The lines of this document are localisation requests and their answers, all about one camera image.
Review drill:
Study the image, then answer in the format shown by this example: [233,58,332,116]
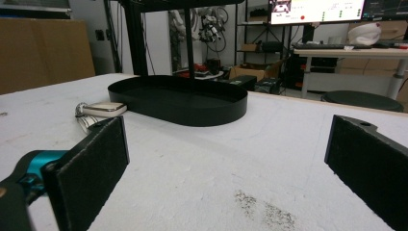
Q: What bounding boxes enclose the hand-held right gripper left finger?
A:
[41,115,131,231]

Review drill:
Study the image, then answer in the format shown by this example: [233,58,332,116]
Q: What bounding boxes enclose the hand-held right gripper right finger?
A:
[323,114,408,231]

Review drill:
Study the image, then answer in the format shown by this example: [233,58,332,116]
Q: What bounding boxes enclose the silver metal object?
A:
[74,101,128,118]

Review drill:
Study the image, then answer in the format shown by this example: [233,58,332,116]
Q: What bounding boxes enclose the black two-tier oval tray rack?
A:
[107,0,249,127]

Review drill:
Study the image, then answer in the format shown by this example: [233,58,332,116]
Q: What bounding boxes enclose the black round stool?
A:
[320,90,405,113]

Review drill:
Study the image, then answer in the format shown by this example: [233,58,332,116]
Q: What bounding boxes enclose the light wooden desk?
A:
[293,47,408,101]

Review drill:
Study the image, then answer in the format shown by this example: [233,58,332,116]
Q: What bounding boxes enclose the brown cardboard board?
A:
[0,17,96,96]

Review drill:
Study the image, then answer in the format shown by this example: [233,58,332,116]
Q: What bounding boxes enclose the black keyboard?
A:
[291,42,373,50]

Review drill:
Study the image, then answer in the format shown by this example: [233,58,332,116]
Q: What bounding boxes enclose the dark equipment box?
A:
[254,77,282,95]

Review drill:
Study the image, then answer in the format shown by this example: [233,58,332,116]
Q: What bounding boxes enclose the white cap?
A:
[347,22,383,46]

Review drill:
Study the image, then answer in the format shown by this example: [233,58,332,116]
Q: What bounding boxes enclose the black box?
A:
[228,74,258,92]

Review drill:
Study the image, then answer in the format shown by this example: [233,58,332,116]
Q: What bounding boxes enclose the open cardboard box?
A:
[228,60,284,82]

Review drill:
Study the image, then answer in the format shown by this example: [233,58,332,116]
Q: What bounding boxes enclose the dark computer monitor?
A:
[362,0,408,22]

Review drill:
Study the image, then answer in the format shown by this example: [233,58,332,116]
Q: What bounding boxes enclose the wide computer monitor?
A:
[268,0,367,26]

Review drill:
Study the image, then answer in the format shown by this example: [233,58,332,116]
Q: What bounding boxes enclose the black metal shelf unit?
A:
[234,2,291,66]

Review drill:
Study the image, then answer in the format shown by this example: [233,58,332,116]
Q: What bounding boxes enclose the striped white strap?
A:
[76,115,109,135]

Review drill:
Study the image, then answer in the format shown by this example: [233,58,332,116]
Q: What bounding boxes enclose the white machine with cables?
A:
[167,7,229,53]

